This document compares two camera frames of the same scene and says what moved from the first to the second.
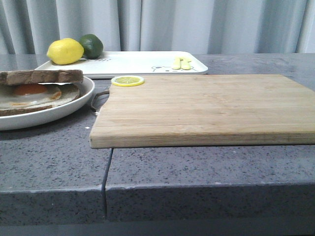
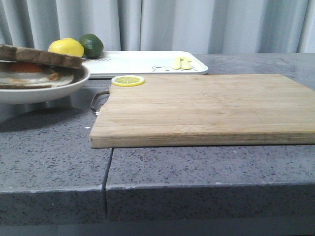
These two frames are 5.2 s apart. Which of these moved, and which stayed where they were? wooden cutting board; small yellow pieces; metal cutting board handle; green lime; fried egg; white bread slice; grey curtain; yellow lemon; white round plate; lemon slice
Moved: white bread slice; white round plate; fried egg
Stayed: green lime; wooden cutting board; small yellow pieces; grey curtain; yellow lemon; metal cutting board handle; lemon slice
